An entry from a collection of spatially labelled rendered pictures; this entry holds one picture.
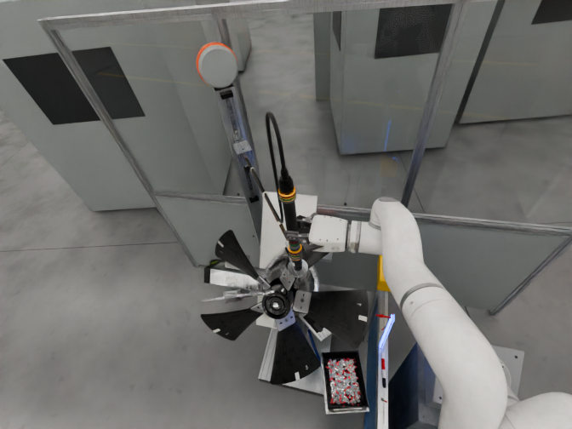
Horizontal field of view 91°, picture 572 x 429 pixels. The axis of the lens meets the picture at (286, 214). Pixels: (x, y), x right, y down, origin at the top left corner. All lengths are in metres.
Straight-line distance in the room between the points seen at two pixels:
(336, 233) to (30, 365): 2.92
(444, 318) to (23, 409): 3.00
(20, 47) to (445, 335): 3.10
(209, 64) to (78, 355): 2.53
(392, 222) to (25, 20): 2.80
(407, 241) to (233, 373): 1.96
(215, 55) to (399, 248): 0.95
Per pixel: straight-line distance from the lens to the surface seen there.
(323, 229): 0.77
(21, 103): 3.44
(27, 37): 3.05
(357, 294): 1.22
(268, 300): 1.17
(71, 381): 3.00
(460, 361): 0.48
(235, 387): 2.39
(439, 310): 0.52
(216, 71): 1.25
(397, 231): 0.66
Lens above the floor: 2.27
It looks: 47 degrees down
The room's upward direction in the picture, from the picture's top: 9 degrees counter-clockwise
